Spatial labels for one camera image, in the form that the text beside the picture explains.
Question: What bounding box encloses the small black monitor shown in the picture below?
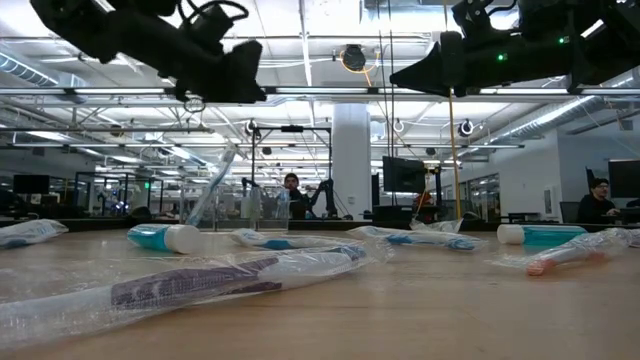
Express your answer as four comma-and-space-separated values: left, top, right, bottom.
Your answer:
12, 174, 51, 195

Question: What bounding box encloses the purple toothbrush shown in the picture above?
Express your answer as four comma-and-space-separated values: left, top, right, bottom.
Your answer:
0, 238, 396, 351

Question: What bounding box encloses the black table edge rail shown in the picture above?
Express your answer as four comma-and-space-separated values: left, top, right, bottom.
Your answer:
0, 217, 640, 233

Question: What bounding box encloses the black metal gantry frame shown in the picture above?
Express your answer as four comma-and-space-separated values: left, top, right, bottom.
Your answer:
251, 125, 334, 221

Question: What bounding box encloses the orange toothbrush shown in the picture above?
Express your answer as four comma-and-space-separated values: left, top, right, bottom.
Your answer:
487, 227, 634, 277

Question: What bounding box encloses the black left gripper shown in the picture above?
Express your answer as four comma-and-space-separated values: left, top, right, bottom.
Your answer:
149, 29, 267, 104

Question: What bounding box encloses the white building pillar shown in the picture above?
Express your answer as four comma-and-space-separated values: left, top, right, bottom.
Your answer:
331, 103, 373, 221

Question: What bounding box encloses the black reel with yellow cable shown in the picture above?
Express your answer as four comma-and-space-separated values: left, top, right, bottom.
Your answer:
339, 43, 376, 86

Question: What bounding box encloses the clear acrylic organizer box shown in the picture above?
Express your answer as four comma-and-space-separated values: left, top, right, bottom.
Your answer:
179, 183, 291, 233

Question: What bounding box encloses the black monitor on stand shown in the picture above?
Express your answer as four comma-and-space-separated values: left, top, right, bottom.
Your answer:
382, 155, 428, 194

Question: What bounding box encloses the large black monitor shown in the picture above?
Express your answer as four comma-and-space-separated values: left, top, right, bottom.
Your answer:
607, 159, 640, 199

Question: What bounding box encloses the person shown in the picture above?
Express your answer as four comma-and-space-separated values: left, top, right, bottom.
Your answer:
282, 172, 312, 220
576, 177, 623, 225

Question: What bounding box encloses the blue mouthwash bottle white cap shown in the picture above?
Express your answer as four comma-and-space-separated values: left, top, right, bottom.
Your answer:
496, 223, 589, 247
126, 223, 203, 255

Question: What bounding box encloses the black cage frame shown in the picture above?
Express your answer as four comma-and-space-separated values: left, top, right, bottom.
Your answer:
73, 171, 165, 217

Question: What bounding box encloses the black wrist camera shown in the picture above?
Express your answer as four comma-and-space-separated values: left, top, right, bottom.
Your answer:
452, 0, 521, 39
192, 5, 236, 54

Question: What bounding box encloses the black equipment case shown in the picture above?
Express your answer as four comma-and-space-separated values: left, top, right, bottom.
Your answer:
372, 204, 414, 222

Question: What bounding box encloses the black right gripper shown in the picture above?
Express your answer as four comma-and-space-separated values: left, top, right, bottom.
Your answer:
389, 30, 574, 98

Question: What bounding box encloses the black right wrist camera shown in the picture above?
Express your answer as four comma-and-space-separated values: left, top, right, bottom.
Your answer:
452, 0, 521, 39

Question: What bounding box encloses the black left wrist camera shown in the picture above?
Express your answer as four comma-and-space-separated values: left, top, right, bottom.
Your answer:
192, 5, 236, 54

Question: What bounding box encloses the yellow vertical pole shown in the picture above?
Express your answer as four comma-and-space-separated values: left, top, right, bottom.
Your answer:
446, 89, 463, 221

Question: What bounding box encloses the black office chair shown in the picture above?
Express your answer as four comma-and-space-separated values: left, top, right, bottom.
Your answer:
559, 200, 581, 224

